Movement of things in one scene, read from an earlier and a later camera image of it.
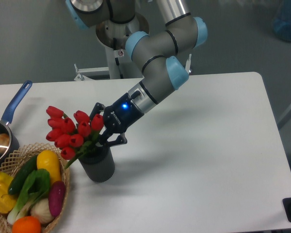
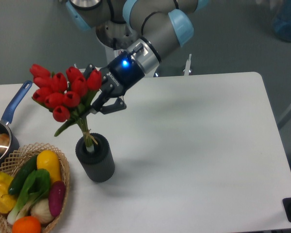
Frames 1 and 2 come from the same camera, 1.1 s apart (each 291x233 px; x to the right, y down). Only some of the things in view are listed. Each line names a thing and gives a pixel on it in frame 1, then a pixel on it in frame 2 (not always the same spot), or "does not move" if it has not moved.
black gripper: (119, 117) → (124, 72)
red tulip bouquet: (72, 137) → (70, 98)
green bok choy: (38, 184) does not move
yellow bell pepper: (0, 199) does not move
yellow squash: (49, 160) does not move
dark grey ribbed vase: (98, 163) does not move
